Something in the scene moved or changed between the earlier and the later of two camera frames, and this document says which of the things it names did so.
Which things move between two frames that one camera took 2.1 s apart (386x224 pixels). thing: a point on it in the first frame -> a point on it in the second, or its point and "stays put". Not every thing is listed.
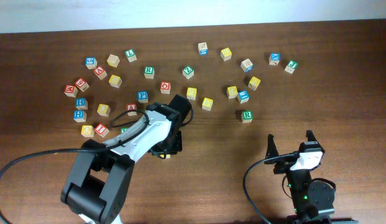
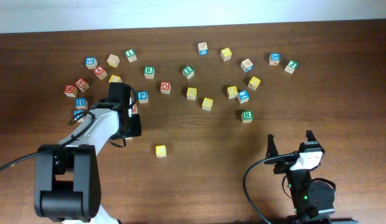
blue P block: [142, 96] stays put
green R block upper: [149, 72] stays put
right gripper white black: [286, 162] stays put
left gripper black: [173, 145] -> [134, 126]
